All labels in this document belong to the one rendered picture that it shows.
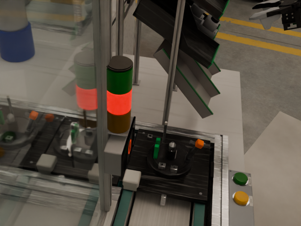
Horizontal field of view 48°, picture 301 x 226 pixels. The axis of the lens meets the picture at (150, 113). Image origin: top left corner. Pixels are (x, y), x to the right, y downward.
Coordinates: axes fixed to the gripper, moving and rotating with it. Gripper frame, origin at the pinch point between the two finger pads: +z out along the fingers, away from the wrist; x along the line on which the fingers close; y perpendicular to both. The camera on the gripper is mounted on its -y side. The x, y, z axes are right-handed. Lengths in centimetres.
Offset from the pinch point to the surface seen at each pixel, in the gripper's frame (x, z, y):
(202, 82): -8.2, 20.4, 19.6
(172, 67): -23.5, 22.4, 4.0
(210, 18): -2.9, 13.4, -1.5
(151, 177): -50, 27, 25
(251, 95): 146, 40, 126
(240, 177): -40, 5, 35
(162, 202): -55, 24, 30
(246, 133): 94, 38, 127
